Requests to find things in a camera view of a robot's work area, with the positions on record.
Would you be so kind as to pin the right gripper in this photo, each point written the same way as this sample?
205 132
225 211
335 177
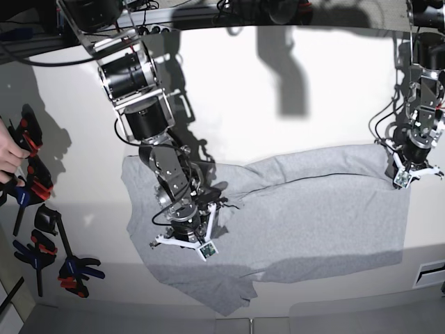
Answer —
196 229

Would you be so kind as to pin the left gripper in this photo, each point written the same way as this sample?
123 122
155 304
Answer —
403 153

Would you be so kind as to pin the grey T-shirt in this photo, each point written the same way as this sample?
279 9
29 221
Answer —
295 217

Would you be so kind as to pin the blue red bar clamp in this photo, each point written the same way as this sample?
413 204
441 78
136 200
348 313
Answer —
35 189
28 136

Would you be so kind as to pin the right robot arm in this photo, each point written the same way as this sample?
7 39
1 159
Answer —
131 82

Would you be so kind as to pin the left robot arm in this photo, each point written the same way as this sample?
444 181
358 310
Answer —
418 107

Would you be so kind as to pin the person's bare hand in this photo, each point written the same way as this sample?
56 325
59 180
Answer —
12 155

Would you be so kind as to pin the bottom blue red clamp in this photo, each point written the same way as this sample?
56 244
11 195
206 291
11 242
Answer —
75 271

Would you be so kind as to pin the black long bar clamp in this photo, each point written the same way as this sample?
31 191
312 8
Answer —
50 221

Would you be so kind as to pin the lower left blue red clamp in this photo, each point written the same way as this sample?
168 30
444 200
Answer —
40 254

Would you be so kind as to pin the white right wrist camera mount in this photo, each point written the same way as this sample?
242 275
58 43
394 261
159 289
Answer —
204 251

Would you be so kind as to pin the aluminium frame rail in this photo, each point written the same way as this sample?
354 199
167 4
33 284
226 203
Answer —
19 43

